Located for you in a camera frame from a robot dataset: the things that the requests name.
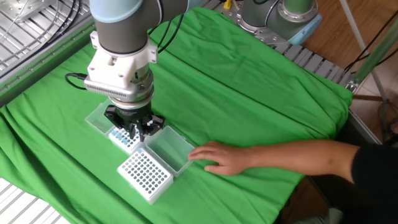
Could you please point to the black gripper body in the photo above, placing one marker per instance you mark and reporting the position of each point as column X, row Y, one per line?
column 133, row 116

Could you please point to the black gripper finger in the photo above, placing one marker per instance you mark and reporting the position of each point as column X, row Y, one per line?
column 113, row 119
column 155, row 124

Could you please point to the clear plastic rack lid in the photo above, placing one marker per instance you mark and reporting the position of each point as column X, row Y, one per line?
column 169, row 149
column 98, row 121

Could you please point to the white rack with many tips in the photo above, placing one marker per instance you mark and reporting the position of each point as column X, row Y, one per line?
column 132, row 150

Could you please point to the white tip rack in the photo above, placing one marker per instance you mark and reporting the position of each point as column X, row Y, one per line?
column 146, row 174

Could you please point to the person's right hand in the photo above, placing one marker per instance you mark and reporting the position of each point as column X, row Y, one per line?
column 230, row 158

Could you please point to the silver finned wrist box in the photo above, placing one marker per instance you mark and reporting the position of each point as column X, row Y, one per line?
column 109, row 90

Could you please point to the silver round wrist coupling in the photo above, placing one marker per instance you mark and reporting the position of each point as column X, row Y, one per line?
column 144, row 87

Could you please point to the green cloth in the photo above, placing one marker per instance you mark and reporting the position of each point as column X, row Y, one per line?
column 233, row 93

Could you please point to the yellow clip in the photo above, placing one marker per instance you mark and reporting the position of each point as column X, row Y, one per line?
column 228, row 4

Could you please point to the silver perforated mounting plate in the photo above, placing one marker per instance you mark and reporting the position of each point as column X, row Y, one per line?
column 28, row 7

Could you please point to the olive green trousers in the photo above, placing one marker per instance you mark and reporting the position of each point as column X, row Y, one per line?
column 329, row 217

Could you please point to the brown wooden bar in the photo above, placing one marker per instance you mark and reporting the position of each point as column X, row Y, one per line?
column 367, row 98

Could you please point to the white pole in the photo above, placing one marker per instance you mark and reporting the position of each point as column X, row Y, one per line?
column 360, row 46

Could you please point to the dark chair base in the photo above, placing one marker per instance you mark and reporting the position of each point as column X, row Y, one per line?
column 388, row 130

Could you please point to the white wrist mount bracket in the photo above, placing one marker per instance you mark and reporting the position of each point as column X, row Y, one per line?
column 109, row 68

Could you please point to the grey aluminium frame rail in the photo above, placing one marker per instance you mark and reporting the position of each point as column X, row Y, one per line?
column 31, row 73
column 362, row 126

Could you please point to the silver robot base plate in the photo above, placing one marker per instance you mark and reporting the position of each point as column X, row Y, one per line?
column 267, row 39

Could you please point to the green tinted frame post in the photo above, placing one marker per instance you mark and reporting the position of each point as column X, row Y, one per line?
column 377, row 53

